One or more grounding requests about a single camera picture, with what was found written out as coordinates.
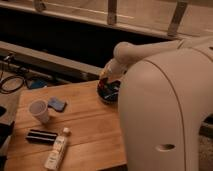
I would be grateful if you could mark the blue sponge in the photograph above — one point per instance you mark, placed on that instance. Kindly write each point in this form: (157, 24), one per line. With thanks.
(56, 104)

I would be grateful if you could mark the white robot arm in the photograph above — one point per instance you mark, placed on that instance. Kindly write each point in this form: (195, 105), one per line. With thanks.
(166, 93)

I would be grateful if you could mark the black ceramic bowl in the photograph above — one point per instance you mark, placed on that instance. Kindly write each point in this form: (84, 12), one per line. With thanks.
(110, 93)

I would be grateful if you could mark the white plastic bottle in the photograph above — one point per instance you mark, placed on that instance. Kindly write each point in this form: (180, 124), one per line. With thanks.
(54, 158)

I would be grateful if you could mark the white paper cup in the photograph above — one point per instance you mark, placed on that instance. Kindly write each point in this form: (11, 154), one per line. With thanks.
(39, 110)

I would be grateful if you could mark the blue object on floor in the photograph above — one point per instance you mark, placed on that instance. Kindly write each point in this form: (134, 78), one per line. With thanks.
(38, 84)

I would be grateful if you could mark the red pepper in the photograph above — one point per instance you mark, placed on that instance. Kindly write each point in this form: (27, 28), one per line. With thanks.
(103, 83)

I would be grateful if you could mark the black rectangular box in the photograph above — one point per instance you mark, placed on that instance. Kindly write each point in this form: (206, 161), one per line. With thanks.
(37, 136)

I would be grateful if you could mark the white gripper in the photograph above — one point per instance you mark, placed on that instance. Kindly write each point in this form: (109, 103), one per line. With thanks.
(114, 69)

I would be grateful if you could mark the wooden railing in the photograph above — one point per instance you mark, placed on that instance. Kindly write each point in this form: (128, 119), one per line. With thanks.
(165, 18)

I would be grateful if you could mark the black object at left edge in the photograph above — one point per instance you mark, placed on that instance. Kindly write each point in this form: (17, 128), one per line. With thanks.
(6, 125)

